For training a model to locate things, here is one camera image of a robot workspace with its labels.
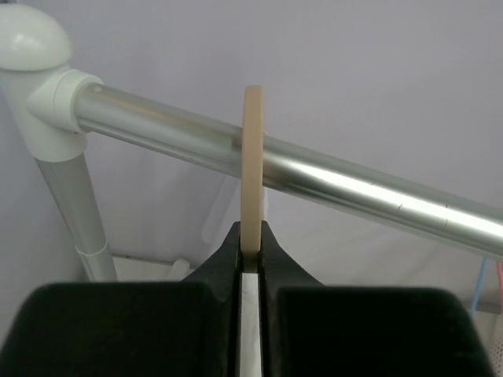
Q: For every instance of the pink wire hanger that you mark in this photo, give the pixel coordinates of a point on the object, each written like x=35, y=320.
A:
x=499, y=267

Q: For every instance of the blue wire hanger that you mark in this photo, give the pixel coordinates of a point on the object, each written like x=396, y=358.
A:
x=478, y=288

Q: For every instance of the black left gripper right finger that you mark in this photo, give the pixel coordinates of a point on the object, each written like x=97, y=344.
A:
x=312, y=329

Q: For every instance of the wooden hanger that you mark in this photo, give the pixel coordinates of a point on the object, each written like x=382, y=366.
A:
x=251, y=187

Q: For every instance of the white t-shirt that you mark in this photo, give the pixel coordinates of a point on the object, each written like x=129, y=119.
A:
x=250, y=351

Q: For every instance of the silver clothes rack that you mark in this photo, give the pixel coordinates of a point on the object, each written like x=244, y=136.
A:
x=55, y=107

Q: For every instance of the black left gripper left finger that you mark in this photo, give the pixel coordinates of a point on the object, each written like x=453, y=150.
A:
x=185, y=328

